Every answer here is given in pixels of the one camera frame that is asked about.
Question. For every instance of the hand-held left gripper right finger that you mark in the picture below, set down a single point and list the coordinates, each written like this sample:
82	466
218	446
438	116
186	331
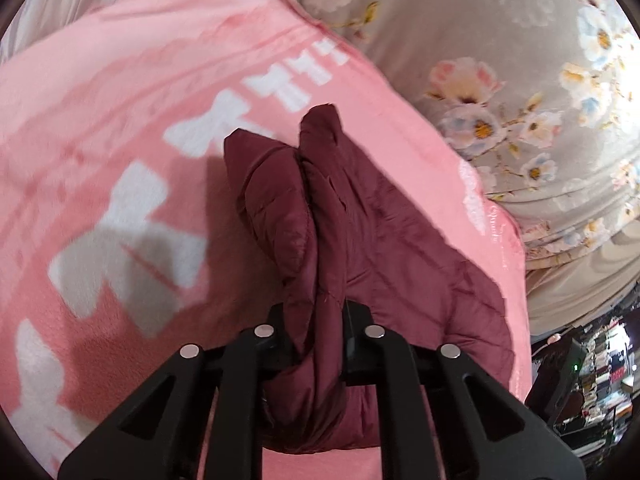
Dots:
357	355

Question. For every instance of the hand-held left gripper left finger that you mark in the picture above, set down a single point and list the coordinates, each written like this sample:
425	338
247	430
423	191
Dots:
280	347

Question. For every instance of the maroon puffer jacket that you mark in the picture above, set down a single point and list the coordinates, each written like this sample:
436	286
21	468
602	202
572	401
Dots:
380	260

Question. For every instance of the black box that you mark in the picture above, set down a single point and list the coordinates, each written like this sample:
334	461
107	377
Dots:
555	375

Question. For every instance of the pink printed blanket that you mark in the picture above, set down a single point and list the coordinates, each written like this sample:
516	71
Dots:
125	185

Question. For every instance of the beige cloth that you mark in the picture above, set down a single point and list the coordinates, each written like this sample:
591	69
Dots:
580	285

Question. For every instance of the dark cluttered shelf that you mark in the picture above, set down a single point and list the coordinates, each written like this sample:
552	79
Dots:
605	380

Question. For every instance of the grey floral bed sheet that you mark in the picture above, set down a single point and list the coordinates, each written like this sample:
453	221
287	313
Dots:
500	85

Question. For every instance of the white curtain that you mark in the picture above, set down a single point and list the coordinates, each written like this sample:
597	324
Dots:
45	5

